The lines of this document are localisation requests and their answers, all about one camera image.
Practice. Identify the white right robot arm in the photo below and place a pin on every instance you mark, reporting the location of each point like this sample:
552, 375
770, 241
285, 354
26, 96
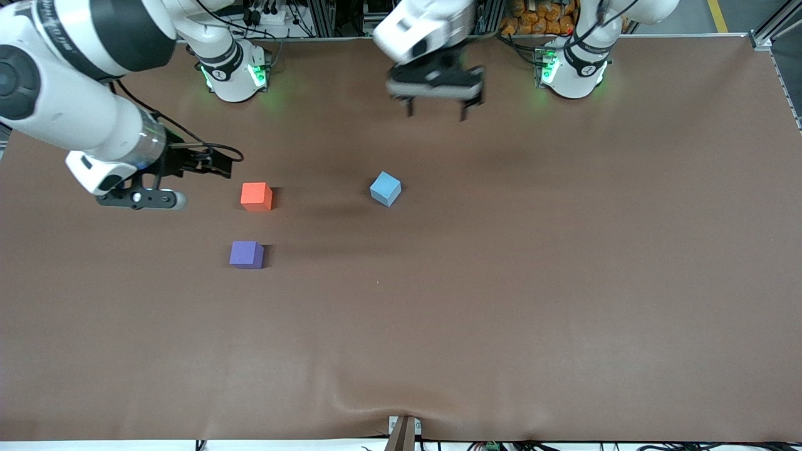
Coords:
69, 119

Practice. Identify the brown table mat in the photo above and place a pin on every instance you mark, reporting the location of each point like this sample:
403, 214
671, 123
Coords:
438, 300

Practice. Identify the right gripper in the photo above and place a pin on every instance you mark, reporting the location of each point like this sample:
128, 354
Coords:
176, 160

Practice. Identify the white power strip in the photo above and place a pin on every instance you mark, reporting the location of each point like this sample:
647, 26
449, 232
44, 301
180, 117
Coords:
272, 15

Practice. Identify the aluminium frame profile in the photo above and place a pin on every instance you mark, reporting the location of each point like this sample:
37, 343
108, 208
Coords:
774, 25

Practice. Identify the brown stand post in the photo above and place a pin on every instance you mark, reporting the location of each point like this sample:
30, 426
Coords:
402, 435

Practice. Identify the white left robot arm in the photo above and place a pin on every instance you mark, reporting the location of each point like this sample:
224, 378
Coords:
573, 69

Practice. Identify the purple foam block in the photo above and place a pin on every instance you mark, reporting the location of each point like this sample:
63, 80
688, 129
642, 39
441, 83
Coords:
246, 254

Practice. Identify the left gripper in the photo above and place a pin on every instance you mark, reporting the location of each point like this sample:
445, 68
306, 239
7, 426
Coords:
446, 66

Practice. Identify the orange foam block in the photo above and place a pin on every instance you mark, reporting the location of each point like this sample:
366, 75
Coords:
255, 195

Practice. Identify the orange packaged goods pile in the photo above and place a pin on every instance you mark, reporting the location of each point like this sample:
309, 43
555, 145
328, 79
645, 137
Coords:
539, 15

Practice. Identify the light blue foam block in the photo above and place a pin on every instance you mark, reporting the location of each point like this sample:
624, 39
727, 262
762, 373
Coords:
385, 188

